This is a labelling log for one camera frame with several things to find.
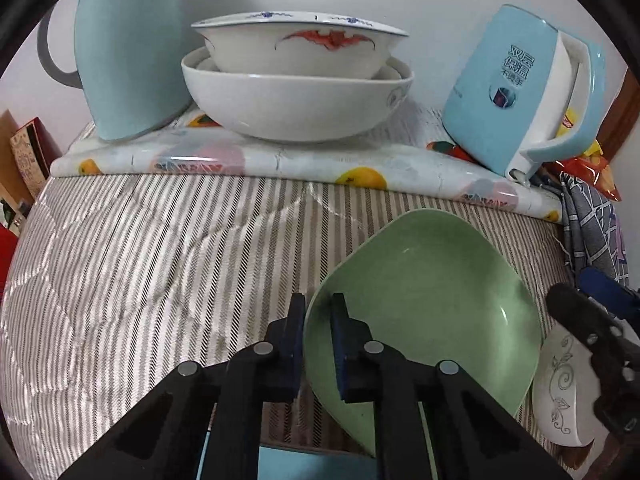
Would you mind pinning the orange snack bag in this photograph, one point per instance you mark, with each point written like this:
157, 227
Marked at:
595, 175

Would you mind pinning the green square plate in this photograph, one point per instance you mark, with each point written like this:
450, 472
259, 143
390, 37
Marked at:
425, 300

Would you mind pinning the wooden door frame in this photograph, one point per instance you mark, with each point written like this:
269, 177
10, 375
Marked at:
622, 115

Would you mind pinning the light blue electric kettle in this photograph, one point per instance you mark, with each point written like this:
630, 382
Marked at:
500, 70

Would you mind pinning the fruit print table mat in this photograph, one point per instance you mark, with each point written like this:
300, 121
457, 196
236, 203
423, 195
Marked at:
280, 160

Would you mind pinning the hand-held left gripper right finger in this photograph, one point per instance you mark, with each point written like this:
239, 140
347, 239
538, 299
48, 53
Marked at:
340, 345

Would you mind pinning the grey checked cloth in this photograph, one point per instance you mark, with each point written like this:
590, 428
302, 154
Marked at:
590, 225

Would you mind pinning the large white bowl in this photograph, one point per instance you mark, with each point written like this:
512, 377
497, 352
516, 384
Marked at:
290, 105

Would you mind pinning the plain brown cardboard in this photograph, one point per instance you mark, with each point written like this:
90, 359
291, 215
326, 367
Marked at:
7, 130

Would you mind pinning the light blue thermos jug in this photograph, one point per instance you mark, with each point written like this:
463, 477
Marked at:
130, 50

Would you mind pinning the white bowl with red bats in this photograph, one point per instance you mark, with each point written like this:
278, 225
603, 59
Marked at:
250, 50

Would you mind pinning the striped grey white quilt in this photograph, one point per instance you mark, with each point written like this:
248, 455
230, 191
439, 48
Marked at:
150, 270

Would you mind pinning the white bowl with vine pattern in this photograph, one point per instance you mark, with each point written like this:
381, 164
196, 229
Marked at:
560, 385

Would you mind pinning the medium white bowl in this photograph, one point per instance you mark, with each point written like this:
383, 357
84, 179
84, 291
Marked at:
205, 65

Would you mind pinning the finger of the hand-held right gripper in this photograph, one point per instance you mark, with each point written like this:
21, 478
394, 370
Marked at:
575, 310
612, 294

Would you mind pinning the patterned cardboard box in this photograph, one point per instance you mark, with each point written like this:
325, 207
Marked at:
35, 155

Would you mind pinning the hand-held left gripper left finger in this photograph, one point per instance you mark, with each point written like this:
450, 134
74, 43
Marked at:
299, 340

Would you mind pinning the red paper bag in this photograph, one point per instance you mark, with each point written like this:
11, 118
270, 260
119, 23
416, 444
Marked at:
7, 255

